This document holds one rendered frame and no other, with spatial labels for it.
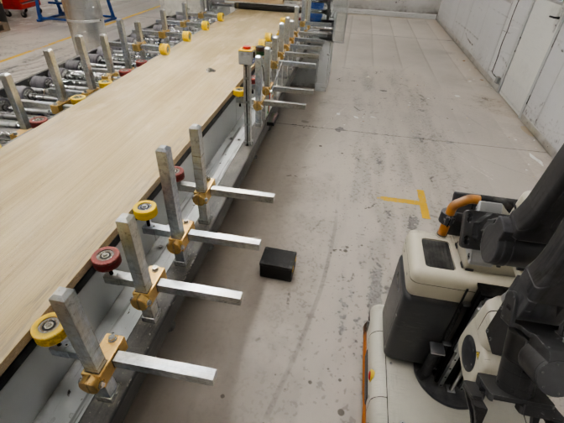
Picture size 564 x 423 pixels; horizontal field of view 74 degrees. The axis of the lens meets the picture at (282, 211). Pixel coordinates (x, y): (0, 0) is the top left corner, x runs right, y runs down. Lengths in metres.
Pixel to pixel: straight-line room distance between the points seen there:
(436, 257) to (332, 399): 0.86
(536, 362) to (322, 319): 1.55
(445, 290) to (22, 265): 1.31
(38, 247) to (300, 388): 1.25
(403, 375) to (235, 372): 0.77
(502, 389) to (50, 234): 1.25
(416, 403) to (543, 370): 1.02
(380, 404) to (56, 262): 1.23
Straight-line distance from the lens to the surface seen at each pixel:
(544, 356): 0.70
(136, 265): 1.10
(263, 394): 1.90
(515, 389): 0.79
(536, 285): 0.70
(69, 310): 0.88
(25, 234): 1.42
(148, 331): 1.26
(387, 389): 1.66
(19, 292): 1.23
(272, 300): 2.20
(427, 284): 1.36
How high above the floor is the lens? 1.70
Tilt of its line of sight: 37 degrees down
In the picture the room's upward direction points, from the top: 3 degrees clockwise
